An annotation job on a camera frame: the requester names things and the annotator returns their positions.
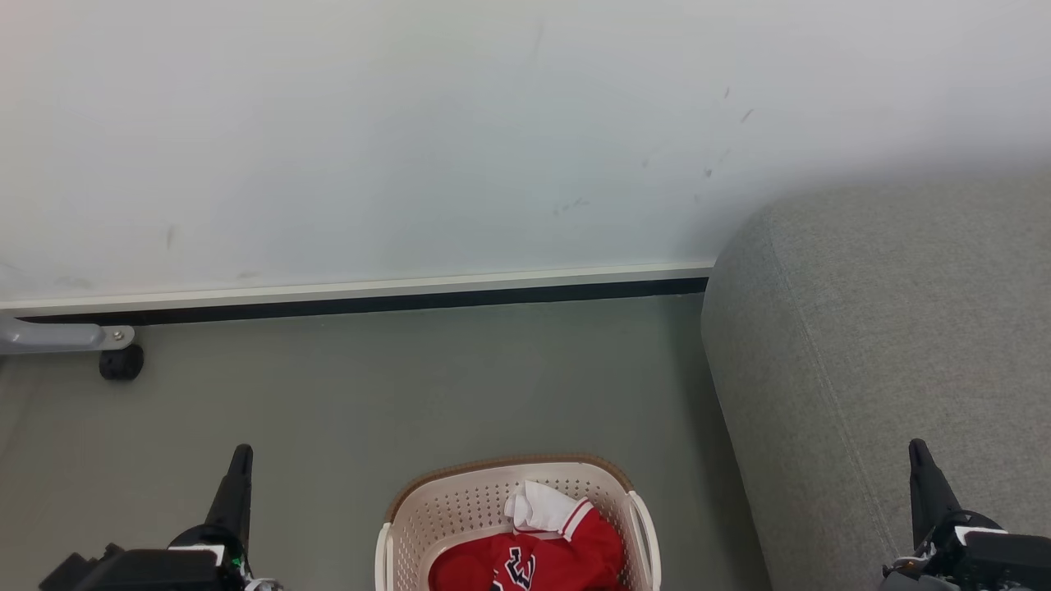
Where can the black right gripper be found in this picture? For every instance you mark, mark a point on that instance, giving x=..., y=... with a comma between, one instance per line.
x=985, y=558

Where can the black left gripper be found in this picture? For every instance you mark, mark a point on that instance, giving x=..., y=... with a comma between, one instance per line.
x=156, y=568

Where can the red jersey with black lettering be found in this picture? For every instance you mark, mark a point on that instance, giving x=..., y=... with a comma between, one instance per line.
x=550, y=558

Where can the grey fabric sofa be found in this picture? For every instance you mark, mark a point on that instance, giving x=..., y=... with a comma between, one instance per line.
x=887, y=345

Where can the black caster wheel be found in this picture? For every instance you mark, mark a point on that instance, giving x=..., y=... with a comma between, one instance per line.
x=121, y=363

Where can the cream laundry basket brown rim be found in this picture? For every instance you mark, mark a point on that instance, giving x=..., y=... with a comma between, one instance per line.
x=460, y=509

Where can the grey metal stand leg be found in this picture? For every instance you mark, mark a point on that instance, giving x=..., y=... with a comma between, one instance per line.
x=57, y=335

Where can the white and black baseboard strip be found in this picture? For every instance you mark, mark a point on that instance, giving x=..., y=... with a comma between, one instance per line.
x=369, y=295

